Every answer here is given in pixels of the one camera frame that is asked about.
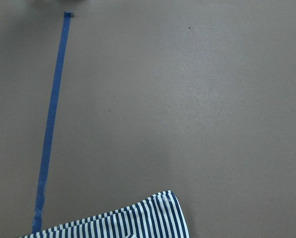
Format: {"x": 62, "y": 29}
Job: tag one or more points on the striped polo shirt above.
{"x": 158, "y": 216}

